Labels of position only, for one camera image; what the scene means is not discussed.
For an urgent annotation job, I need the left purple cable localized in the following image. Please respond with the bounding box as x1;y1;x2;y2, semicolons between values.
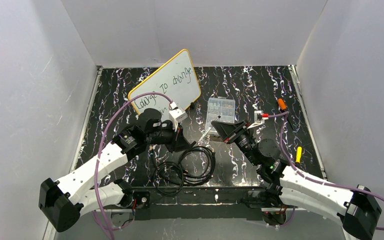
92;92;175;240

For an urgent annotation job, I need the white whiteboard marker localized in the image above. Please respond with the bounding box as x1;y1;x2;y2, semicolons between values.
198;115;221;142

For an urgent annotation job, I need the purple cable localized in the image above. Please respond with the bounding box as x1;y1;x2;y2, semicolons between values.
92;92;175;240
266;110;384;232

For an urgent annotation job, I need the yellow framed whiteboard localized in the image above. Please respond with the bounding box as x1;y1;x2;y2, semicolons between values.
128;49;202;121

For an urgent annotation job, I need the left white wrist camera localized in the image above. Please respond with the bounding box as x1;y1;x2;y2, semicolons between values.
168;101;188;131

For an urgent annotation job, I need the black coiled cable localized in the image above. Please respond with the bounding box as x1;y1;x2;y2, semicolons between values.
148;145;217;197

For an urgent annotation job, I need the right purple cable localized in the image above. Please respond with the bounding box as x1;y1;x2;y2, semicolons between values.
266;110;384;232

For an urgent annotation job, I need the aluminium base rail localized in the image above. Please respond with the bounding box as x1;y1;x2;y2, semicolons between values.
42;187;357;240

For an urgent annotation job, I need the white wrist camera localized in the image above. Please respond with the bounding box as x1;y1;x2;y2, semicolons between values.
168;101;188;131
247;110;269;130

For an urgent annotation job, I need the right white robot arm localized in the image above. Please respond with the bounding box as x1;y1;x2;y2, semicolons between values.
211;121;382;240

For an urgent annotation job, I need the orange handled screwdriver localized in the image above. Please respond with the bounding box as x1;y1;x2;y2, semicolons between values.
277;98;295;132

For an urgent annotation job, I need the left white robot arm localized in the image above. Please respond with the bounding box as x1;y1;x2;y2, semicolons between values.
38;107;192;233

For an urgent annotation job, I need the clear plastic screw box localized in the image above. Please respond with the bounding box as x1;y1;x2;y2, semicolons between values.
204;97;236;130

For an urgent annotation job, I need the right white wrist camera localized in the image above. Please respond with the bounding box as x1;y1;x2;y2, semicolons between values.
247;110;269;130

